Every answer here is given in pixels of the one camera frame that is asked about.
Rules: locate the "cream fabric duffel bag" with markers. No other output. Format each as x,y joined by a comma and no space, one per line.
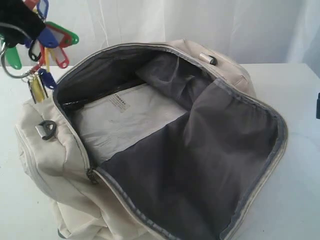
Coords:
193,179

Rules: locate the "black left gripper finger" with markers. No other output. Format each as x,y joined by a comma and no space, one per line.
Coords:
18,22

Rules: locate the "colourful key tag bunch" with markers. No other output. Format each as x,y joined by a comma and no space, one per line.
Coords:
47,48

